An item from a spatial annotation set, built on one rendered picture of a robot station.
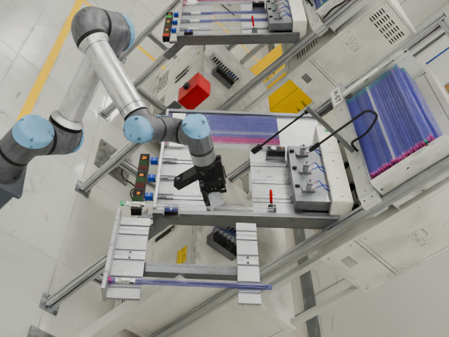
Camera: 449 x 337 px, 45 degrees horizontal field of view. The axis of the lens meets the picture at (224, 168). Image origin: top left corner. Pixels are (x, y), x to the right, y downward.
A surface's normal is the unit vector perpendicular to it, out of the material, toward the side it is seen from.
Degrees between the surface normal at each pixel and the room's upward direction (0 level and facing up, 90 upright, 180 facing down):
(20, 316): 0
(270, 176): 43
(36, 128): 7
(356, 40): 90
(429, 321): 89
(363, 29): 90
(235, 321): 90
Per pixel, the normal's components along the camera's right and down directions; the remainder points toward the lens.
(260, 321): 0.00, 0.64
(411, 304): -0.70, -0.54
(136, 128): -0.49, 0.07
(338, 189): 0.05, -0.77
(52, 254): 0.71, -0.54
